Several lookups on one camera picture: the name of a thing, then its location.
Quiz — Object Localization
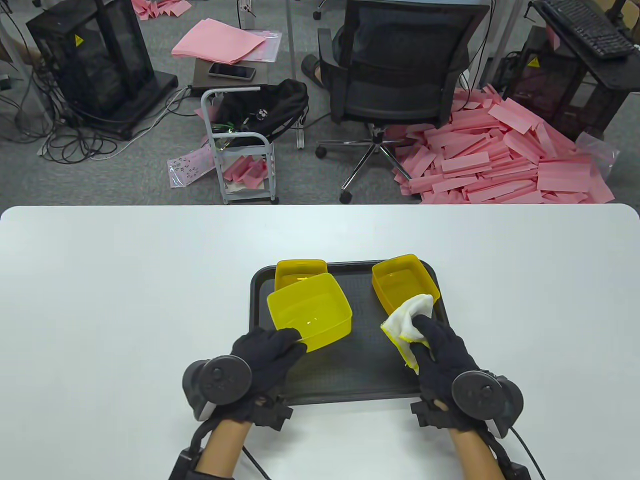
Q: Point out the yellow plastic food container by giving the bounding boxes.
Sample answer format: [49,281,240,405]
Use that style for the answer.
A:
[266,273,353,353]
[371,254,441,321]
[275,258,328,292]

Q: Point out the black keyboard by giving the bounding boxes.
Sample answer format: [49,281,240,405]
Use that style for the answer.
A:
[532,0,637,61]

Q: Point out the white yellow dish cloth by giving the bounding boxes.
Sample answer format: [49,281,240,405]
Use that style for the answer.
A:
[381,294,435,375]

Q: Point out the black mesh equipment tower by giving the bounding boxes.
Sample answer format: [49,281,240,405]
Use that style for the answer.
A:
[502,25,631,143]
[26,0,179,141]

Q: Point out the black plastic tray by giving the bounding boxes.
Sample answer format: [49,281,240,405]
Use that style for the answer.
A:
[248,260,453,407]

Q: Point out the person's left hand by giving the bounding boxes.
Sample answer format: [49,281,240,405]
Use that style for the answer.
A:
[215,327,308,426]

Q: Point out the clear crumpled plastic bag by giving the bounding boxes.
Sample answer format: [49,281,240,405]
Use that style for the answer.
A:
[575,131,621,183]

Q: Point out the black bag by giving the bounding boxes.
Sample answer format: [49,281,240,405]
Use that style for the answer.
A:
[212,78,309,148]

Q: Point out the black mesh office chair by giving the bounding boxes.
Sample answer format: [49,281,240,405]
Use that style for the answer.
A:
[315,0,492,204]

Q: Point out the tangle of floor cables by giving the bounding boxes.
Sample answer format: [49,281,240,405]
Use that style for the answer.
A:
[0,60,201,163]

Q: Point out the clear zip plastic bag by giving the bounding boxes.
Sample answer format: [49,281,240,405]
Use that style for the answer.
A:
[247,29,283,63]

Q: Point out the white desk pole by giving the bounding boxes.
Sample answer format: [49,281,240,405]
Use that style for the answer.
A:
[285,0,307,150]

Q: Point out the printed plastic bag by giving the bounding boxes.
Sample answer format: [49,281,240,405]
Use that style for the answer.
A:
[167,145,217,189]

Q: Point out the stack of pink sheets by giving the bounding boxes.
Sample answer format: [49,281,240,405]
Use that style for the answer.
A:
[171,18,267,66]

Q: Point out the black keyboard stand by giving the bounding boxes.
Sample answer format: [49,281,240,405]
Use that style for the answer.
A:
[565,30,640,141]

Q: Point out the black sensor cable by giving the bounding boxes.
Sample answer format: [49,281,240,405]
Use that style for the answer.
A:
[492,425,546,480]
[187,416,223,456]

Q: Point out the black smartphone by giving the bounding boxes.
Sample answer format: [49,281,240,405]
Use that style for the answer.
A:
[207,62,257,82]

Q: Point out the person's right hand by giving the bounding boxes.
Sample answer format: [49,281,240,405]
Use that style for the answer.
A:
[411,316,481,432]

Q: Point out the person's left forearm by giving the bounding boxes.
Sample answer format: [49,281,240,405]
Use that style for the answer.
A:
[195,419,253,480]

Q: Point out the small heap pink foam strips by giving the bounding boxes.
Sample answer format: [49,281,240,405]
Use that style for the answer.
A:
[131,0,192,21]

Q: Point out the person's right forearm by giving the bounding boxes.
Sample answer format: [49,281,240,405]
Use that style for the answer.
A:
[447,427,501,480]

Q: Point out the pile of pink foam strips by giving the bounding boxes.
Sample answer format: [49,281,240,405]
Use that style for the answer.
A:
[392,84,617,205]

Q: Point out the pink foam strips bundle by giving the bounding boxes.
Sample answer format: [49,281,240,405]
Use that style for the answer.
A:
[222,155,268,191]

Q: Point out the white rolling cart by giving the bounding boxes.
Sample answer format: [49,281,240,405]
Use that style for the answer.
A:
[201,86,280,205]

